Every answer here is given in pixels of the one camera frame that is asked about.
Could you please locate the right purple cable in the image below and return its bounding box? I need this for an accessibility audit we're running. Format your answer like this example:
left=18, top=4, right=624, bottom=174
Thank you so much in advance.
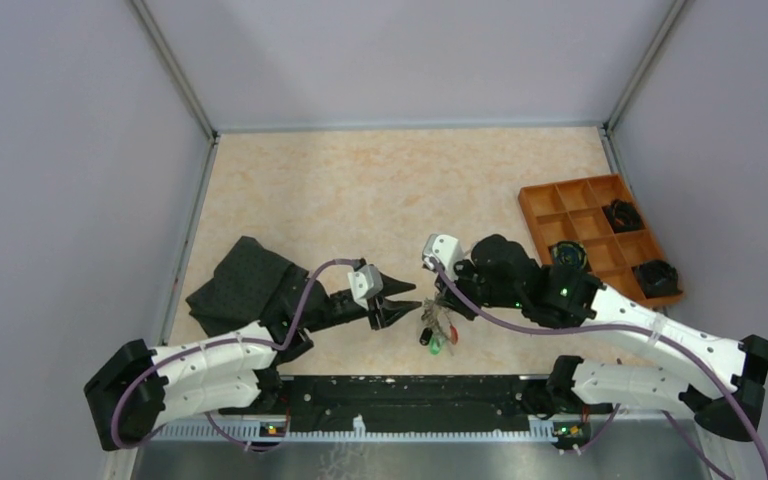
left=426, top=256, right=768, bottom=480

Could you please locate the keyring with coloured keys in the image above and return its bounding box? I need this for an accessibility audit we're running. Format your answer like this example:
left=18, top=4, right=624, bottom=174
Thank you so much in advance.
left=419, top=294, right=459, bottom=356

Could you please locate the black rolled item bottom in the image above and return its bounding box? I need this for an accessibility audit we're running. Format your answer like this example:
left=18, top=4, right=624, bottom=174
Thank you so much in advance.
left=632, top=259, right=683, bottom=298

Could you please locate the black folded cloth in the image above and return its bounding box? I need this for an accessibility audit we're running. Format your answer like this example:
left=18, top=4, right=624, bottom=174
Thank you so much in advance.
left=186, top=236, right=309, bottom=337

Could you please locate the purple cable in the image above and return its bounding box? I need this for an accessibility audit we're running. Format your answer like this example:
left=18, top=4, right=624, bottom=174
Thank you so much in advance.
left=109, top=258, right=365, bottom=455
left=426, top=256, right=768, bottom=480

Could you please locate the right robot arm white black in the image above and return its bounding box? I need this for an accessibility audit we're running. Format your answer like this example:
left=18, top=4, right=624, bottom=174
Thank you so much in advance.
left=422, top=234, right=768, bottom=442

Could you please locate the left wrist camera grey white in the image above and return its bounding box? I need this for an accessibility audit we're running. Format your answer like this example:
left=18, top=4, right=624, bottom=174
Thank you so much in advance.
left=347, top=264, right=384, bottom=310

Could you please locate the dark patterned rolled item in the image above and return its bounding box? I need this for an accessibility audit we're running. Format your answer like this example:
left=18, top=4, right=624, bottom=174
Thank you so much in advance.
left=549, top=240, right=589, bottom=270

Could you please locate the orange compartment tray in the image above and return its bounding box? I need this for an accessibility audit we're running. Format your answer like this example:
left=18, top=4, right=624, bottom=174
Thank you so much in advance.
left=518, top=174, right=684, bottom=308

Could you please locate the black rolled item top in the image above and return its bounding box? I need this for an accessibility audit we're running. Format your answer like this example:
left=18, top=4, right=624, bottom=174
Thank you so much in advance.
left=602, top=199, right=645, bottom=233

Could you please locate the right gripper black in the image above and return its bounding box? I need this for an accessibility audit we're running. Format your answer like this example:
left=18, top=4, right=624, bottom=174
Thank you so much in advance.
left=435, top=256, right=524, bottom=322

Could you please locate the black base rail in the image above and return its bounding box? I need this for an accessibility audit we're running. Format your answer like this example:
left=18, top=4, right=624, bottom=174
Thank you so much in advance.
left=218, top=374, right=614, bottom=435

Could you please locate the black rolled item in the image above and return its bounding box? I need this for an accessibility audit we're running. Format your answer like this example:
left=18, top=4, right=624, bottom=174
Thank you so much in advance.
left=632, top=259, right=683, bottom=298
left=602, top=199, right=645, bottom=233

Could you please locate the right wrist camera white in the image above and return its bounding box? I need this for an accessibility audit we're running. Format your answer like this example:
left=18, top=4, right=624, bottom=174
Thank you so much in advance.
left=421, top=233, right=465, bottom=279

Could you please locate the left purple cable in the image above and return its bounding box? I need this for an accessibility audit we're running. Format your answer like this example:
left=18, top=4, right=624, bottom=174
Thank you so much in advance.
left=109, top=258, right=365, bottom=455

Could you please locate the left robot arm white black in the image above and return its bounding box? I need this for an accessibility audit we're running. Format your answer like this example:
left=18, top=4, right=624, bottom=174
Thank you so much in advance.
left=83, top=259, right=421, bottom=452

